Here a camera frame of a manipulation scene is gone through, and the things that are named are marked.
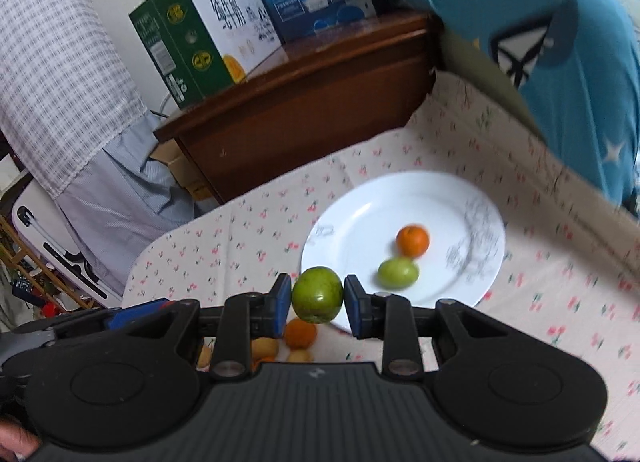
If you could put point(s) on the green jujube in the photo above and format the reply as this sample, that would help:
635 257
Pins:
317 294
398 273

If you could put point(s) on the white printed plate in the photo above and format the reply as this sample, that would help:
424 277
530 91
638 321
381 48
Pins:
360 227

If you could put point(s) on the cherry print bed sheet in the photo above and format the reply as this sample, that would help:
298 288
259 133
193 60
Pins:
550 262

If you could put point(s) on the wooden rack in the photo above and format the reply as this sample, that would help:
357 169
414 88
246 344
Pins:
20 262

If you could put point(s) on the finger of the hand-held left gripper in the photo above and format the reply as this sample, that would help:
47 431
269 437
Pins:
135 315

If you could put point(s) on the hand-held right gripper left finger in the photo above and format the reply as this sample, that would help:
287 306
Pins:
281 304

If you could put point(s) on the brown longan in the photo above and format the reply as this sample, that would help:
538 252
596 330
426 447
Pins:
264 348

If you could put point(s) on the large orange tangerine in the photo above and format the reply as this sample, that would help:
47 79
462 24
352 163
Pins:
300 333

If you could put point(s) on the teal star print pillow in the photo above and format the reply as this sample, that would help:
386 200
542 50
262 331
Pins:
565 32

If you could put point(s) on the brown cardboard box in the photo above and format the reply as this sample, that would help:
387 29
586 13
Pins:
182 167

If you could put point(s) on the small orange tangerine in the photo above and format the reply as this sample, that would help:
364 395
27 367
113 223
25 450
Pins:
413 240

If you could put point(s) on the brown kiwi by tomato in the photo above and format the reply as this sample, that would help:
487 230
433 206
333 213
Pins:
300 356

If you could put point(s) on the blue striped cloth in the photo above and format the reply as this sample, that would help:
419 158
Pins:
120 202

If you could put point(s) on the green white carton box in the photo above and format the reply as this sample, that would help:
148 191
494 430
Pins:
200 32

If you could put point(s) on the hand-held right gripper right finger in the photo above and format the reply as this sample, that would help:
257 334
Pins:
354 307

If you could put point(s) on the brown wooden headboard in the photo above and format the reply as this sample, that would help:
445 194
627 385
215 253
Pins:
300 107

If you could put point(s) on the person's left hand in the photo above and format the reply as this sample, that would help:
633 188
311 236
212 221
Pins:
15 442

